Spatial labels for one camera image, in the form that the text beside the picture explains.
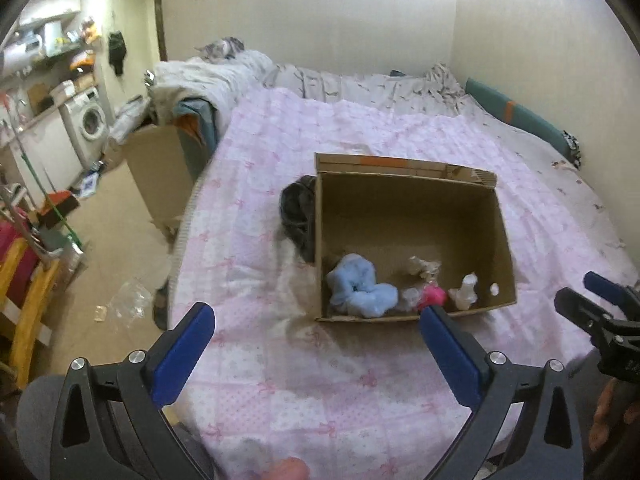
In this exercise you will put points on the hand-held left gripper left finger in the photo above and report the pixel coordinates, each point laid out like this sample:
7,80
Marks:
182,355

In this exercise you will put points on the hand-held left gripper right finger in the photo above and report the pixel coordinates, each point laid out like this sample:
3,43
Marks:
450,355

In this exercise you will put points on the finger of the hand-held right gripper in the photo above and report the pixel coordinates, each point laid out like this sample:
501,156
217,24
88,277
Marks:
607,287
580,310

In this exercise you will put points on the peach sponge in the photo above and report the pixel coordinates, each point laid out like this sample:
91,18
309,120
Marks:
411,299

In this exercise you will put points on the cream scrunchie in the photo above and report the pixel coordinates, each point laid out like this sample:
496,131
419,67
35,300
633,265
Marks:
424,266

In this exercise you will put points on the light blue fluffy scrunchie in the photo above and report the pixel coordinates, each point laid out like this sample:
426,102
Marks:
360,287

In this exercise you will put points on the cardboard box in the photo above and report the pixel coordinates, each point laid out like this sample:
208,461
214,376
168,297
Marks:
410,220

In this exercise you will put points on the pink soft ball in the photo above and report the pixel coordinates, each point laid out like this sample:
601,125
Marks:
432,296

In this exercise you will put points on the person's right hand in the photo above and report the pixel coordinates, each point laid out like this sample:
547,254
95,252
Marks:
607,415

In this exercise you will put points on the dark slipper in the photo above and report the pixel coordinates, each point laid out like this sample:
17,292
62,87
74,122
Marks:
161,307

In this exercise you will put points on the clear plastic bag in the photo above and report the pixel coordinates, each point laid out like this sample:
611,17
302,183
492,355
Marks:
130,305

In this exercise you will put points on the small paper scrap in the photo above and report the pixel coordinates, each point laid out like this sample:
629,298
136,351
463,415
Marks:
100,313

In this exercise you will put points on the black white patterned cloth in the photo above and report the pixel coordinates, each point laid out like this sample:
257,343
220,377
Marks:
571,149

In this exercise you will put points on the yellow wooden chair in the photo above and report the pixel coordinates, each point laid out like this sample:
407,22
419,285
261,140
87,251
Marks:
30,300

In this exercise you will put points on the dark grey cloth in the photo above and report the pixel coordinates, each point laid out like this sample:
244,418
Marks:
297,210

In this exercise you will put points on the teal bed bumper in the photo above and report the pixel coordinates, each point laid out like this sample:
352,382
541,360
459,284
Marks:
525,120

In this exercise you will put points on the large cardboard sheet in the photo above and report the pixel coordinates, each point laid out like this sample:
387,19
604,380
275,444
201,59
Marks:
155,170

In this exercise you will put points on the red brown brush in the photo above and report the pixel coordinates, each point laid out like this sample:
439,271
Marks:
60,207

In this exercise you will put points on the blue white booklet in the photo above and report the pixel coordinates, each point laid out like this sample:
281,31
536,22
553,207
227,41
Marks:
90,185

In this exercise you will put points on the teal orange blanket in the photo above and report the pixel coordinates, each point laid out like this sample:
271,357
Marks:
192,125

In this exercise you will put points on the white counter cabinet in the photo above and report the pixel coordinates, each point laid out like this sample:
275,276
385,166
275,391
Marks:
35,155

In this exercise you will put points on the white washing machine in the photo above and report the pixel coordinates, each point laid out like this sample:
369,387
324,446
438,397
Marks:
87,120

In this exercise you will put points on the white floral duvet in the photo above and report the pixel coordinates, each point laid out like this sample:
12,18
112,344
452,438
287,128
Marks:
200,80

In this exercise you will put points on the grey printed bed sheet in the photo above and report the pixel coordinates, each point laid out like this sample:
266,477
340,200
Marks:
360,87

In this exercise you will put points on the grey tabby cat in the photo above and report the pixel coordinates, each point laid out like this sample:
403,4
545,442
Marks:
225,49

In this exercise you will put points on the black hanging garment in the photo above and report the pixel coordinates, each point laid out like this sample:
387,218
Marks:
116,52

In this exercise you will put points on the cluttered wall shelf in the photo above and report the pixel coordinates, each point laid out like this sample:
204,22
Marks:
50,40

